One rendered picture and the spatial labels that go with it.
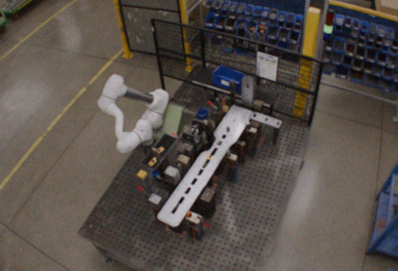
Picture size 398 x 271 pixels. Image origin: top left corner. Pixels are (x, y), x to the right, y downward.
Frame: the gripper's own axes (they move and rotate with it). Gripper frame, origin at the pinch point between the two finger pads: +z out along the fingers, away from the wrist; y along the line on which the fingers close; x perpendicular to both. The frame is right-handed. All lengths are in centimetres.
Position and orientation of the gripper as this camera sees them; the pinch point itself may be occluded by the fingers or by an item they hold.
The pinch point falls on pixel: (151, 158)
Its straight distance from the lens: 270.9
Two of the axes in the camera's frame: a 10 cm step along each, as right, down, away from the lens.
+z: 0.6, 6.9, 7.2
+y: 8.0, 4.0, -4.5
